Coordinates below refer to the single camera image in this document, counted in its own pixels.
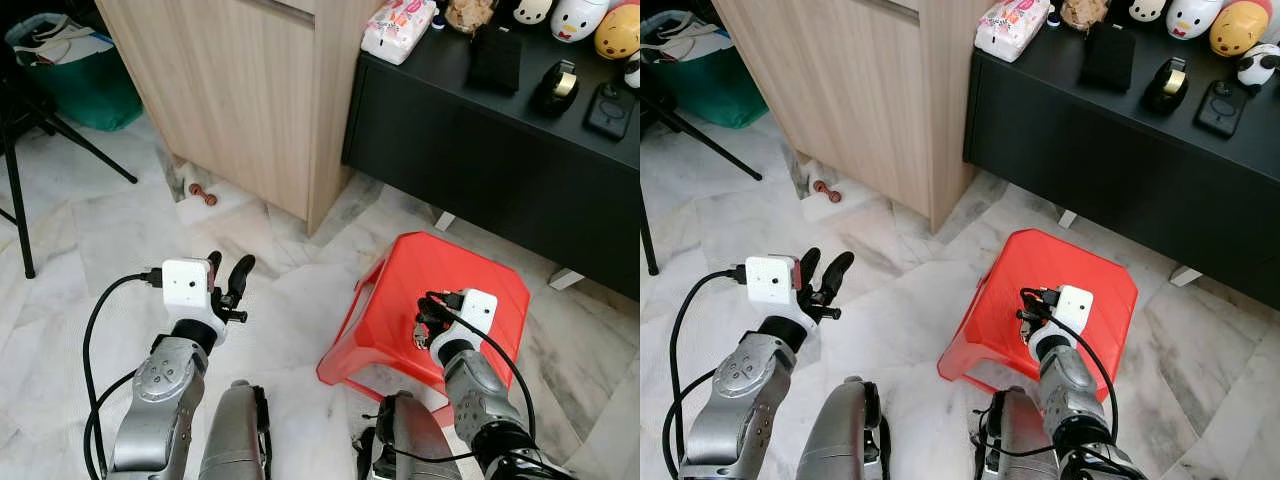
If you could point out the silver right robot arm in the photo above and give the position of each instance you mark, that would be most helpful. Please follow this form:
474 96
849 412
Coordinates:
480 400
1070 395

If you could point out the red plastic stool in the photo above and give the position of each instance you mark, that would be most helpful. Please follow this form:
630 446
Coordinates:
1010 270
400 290

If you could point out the small red dumbbell toy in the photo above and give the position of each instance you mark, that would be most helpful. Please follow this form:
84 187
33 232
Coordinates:
203 194
827 192

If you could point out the silver robot right leg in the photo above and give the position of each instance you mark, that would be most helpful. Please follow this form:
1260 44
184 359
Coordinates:
1015 435
410 440

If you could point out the silver robot leg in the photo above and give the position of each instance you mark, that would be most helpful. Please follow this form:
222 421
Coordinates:
235 440
410 440
845 435
1015 435

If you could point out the silver robot left leg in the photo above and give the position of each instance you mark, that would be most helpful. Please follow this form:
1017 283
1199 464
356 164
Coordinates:
845 435
235 440

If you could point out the black sideboard with toys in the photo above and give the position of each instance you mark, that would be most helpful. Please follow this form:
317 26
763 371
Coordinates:
480 170
1100 170

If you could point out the black tripod stand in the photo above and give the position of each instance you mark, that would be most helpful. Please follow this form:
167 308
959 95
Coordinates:
15 190
700 142

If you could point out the light wooden cabinet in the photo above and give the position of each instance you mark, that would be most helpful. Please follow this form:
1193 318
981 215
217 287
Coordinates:
240 90
850 90

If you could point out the green bin with rubbish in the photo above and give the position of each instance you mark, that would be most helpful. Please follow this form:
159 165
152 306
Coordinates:
715 90
90 95

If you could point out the black tape dispenser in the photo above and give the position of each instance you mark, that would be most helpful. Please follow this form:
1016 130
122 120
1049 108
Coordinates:
1167 85
555 90

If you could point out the black wallet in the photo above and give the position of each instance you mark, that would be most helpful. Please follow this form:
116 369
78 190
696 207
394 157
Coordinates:
1110 57
495 60

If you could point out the black charger pad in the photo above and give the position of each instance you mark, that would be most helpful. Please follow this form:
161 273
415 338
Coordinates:
610 110
1222 108

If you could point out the panda plush toy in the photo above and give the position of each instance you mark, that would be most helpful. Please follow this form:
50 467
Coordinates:
634 70
1258 68

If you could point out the pink white tissue pack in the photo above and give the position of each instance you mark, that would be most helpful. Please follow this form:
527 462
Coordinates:
398 28
1012 26

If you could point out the yellow bear plush toy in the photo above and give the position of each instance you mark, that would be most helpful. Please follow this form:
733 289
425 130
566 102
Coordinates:
618 32
1240 28

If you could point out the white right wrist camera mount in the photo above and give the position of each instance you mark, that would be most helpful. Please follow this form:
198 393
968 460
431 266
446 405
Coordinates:
1075 305
478 310

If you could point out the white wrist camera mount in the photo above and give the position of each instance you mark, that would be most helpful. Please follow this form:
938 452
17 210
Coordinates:
185 285
770 282
1075 305
478 310

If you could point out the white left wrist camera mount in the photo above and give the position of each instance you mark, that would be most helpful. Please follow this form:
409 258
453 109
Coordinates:
770 282
185 285

